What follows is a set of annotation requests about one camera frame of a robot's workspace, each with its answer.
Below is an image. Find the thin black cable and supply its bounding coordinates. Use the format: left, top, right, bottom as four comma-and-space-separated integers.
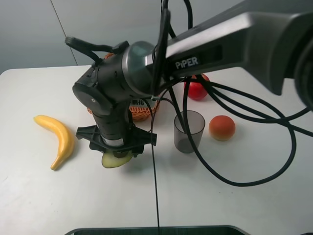
144, 96, 177, 235

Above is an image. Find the orange peach fruit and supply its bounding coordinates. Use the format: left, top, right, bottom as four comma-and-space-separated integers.
209, 115, 236, 141

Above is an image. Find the yellow banana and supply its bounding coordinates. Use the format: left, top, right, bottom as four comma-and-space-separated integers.
34, 115, 75, 170

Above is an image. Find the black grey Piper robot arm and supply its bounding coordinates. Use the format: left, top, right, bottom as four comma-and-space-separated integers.
65, 0, 313, 154

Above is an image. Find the halved avocado with pit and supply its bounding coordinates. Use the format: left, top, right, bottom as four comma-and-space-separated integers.
101, 151, 133, 168

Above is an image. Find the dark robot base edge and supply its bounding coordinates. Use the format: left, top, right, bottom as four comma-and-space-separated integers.
67, 226, 248, 235

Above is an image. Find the black cable bundle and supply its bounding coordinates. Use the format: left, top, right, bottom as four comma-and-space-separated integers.
151, 0, 313, 187

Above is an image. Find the grey translucent plastic cup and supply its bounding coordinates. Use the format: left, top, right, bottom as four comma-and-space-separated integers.
174, 110, 205, 154

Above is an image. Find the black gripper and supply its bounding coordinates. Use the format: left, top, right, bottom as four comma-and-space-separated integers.
76, 124, 157, 157

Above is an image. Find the red apple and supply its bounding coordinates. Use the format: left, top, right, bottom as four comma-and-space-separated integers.
188, 82, 208, 101

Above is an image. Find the brown wicker basket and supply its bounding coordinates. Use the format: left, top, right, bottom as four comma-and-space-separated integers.
87, 52, 162, 122

